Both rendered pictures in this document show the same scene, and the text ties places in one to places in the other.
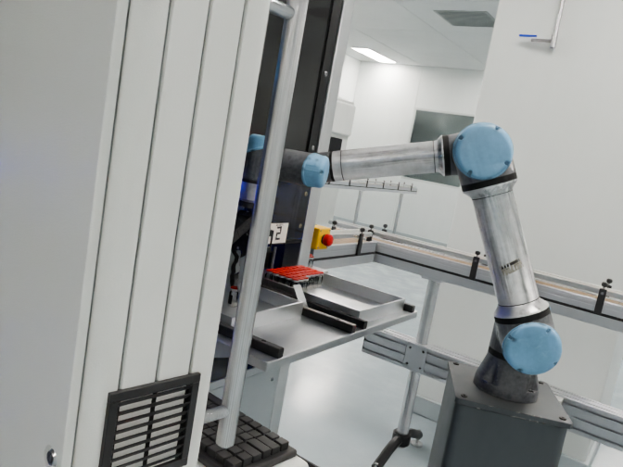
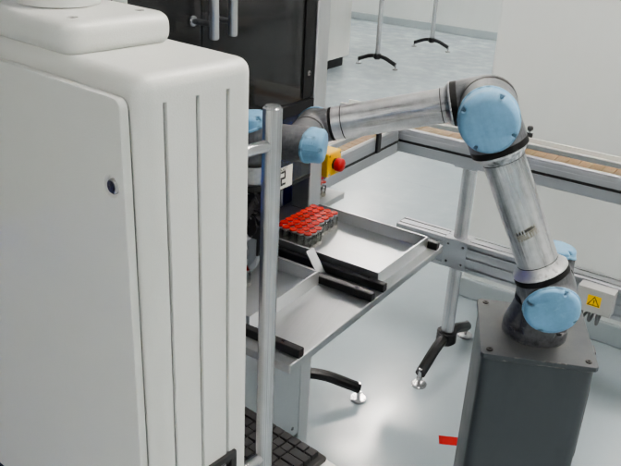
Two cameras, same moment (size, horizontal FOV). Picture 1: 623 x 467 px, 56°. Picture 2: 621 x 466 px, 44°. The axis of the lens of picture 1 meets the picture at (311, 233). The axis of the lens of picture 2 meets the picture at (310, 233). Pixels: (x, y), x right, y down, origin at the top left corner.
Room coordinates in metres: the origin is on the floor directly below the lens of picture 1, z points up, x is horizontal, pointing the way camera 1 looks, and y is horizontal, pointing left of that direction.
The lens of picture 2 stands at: (-0.20, 0.00, 1.73)
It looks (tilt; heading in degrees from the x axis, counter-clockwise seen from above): 25 degrees down; 0
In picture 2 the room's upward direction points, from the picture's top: 3 degrees clockwise
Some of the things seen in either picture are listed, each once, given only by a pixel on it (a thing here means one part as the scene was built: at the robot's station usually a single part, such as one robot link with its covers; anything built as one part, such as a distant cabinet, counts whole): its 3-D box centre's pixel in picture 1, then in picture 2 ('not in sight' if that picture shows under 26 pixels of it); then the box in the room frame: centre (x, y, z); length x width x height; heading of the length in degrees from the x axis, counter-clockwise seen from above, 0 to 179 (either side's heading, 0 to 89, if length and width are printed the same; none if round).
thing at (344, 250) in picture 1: (322, 245); (334, 151); (2.23, -0.05, 0.92); 0.69 x 0.16 x 0.16; 148
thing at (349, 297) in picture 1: (328, 292); (345, 240); (1.58, -0.08, 0.90); 0.34 x 0.26 x 0.04; 57
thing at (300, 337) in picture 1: (277, 305); (293, 269); (1.46, 0.05, 0.87); 0.70 x 0.48 x 0.02; 148
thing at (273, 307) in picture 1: (214, 295); (225, 276); (1.35, 0.20, 0.90); 0.34 x 0.26 x 0.04; 58
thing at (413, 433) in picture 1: (399, 446); (444, 344); (2.41, -0.54, 0.07); 0.50 x 0.08 x 0.14; 148
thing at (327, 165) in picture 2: (315, 236); (324, 161); (1.91, -0.01, 1.00); 0.08 x 0.07 x 0.07; 58
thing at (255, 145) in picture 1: (261, 159); (255, 138); (1.35, 0.14, 1.23); 0.09 x 0.08 x 0.11; 79
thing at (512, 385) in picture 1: (509, 370); (537, 312); (1.36, -0.53, 0.84); 0.15 x 0.15 x 0.10
